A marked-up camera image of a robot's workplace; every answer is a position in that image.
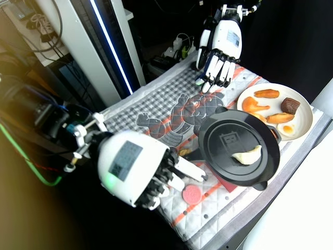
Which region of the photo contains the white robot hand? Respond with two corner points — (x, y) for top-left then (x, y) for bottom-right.
(195, 17), (243, 94)
(96, 130), (209, 211)

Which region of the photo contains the black frying pan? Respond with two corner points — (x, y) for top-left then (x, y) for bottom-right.
(187, 106), (282, 192)

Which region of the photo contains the pink foam block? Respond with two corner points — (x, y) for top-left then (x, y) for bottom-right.
(217, 174), (238, 194)

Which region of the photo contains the white power strip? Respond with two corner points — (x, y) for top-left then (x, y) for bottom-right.
(163, 46), (196, 59)

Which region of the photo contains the quilt with printed bear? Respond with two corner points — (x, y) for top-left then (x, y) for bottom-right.
(100, 48), (326, 244)

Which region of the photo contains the black box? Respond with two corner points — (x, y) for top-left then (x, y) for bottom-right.
(149, 55), (183, 76)

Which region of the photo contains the slim orange toy food piece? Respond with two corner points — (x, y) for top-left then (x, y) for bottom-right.
(253, 89), (280, 99)

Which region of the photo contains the curved orange toy food piece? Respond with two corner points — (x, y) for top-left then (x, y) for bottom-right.
(242, 96), (271, 114)

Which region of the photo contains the pink round disc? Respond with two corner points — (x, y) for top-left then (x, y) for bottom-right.
(182, 184), (201, 204)

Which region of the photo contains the cream round plate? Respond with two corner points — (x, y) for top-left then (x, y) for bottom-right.
(236, 82), (314, 142)

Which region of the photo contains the toy shrimp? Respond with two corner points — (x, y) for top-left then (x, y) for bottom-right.
(248, 111), (279, 140)

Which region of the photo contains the brown toy meat chunk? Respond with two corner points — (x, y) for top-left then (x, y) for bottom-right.
(281, 97), (301, 115)

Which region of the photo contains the pointed orange toy food piece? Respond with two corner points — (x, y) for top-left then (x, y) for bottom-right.
(266, 112), (295, 124)

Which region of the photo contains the toy fried egg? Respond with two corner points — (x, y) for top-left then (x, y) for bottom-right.
(276, 122), (297, 137)

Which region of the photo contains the white toy dumpling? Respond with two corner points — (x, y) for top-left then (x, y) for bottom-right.
(230, 144), (263, 166)

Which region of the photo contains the white column with blue light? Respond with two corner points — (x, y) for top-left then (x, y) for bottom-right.
(35, 0), (146, 107)

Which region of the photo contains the grey cloth underlay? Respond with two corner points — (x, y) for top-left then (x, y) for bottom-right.
(182, 104), (333, 250)

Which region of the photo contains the white furniture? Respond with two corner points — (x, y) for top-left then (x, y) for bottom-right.
(243, 78), (333, 250)

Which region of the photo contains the black cable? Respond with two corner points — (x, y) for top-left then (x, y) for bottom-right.
(15, 0), (63, 53)

